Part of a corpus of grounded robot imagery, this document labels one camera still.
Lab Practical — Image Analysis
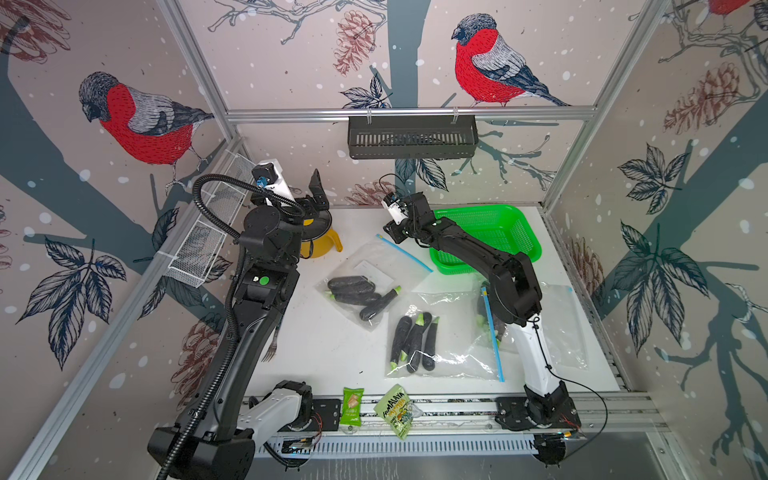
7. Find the black hanging wire shelf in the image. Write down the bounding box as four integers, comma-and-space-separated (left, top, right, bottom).
347, 115, 479, 160

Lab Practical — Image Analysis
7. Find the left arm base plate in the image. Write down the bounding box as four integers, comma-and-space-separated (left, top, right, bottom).
279, 398, 342, 433

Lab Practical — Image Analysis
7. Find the small clear zip-top bag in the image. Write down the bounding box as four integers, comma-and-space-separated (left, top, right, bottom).
477, 282, 589, 370

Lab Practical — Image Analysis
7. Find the large clear zip-top bag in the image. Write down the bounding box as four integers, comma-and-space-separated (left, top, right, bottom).
384, 292, 502, 381

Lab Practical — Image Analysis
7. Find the white wire mesh basket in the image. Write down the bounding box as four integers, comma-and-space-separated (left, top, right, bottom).
165, 150, 255, 288

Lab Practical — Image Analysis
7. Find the green printed snack bag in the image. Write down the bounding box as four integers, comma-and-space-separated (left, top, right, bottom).
374, 384, 423, 440

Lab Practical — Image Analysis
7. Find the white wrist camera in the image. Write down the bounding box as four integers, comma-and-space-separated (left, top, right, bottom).
381, 192, 409, 225
250, 159, 294, 208

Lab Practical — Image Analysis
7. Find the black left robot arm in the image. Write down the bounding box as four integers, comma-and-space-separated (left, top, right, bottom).
147, 163, 329, 479

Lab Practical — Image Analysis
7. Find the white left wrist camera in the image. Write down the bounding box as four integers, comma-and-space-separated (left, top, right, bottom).
250, 159, 294, 208

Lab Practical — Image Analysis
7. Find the small green snack packet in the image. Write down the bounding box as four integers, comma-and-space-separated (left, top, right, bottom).
339, 387, 364, 427

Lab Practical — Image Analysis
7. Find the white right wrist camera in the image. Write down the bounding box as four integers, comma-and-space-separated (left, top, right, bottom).
381, 192, 409, 225

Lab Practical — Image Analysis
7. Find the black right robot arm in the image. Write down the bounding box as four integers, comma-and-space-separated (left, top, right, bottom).
382, 193, 580, 431

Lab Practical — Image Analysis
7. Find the yellow pot with lid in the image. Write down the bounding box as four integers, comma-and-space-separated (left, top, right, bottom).
300, 211, 343, 259

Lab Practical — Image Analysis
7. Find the green plastic basket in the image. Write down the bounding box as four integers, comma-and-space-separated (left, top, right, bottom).
434, 205, 542, 262

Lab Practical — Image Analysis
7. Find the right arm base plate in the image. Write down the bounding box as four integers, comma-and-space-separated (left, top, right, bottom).
494, 396, 582, 432

